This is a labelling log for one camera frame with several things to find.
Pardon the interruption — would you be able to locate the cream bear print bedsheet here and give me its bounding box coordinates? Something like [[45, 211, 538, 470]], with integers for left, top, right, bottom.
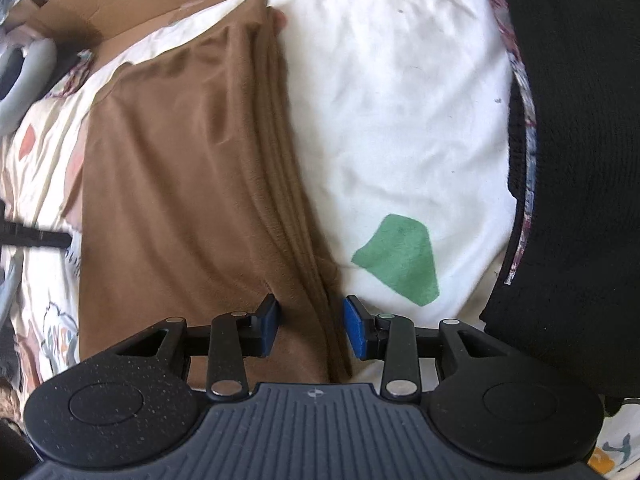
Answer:
[[1, 0, 639, 479]]

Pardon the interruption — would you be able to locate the grey neck pillow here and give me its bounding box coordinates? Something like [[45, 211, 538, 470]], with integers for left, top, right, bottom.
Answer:
[[1, 39, 58, 136]]

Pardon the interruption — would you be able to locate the blue denim garment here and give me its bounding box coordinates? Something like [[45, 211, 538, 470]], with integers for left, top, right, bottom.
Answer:
[[0, 249, 24, 327]]

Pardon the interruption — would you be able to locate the black folded garment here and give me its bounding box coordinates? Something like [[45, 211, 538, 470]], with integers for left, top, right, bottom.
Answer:
[[482, 0, 639, 398]]

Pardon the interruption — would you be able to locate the leopard print cloth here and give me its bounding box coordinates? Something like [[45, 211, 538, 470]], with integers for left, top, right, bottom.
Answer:
[[488, 0, 537, 286]]

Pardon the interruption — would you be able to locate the brown printed t-shirt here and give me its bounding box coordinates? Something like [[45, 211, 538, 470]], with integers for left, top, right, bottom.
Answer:
[[70, 0, 349, 382]]

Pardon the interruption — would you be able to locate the floral folded cloth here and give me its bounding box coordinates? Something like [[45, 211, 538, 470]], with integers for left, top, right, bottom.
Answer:
[[44, 50, 94, 99]]

